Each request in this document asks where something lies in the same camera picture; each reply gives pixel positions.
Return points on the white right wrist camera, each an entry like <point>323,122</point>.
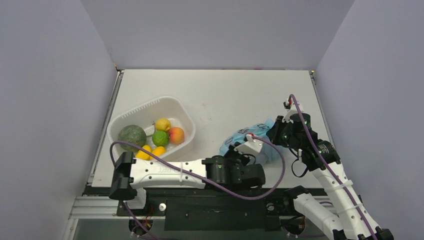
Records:
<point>291,109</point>

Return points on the green fake melon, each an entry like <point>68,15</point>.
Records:
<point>133,134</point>

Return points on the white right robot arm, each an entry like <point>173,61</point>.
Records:
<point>351,221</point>

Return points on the yellow fake lemon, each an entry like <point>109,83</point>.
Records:
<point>163,124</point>

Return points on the orange fake peach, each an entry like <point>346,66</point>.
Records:
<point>176,135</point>

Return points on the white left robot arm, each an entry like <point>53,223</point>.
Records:
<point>133,175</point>

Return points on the aluminium table edge rail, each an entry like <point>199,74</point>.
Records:
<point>330,139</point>

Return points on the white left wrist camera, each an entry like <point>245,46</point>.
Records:
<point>252,146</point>

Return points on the light blue printed plastic bag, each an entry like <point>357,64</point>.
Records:
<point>267,153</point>

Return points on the left aluminium table rail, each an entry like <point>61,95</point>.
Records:
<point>109,112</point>

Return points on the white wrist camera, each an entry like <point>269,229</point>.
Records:
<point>291,109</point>
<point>252,146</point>

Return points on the green fake lime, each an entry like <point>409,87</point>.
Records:
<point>160,138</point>

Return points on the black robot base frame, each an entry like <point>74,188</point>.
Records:
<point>189,209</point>

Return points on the white plastic basket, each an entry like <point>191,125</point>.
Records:
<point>144,115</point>

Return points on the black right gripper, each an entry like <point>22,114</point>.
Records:
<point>276,129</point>

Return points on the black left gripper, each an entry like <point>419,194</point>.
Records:
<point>232,152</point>

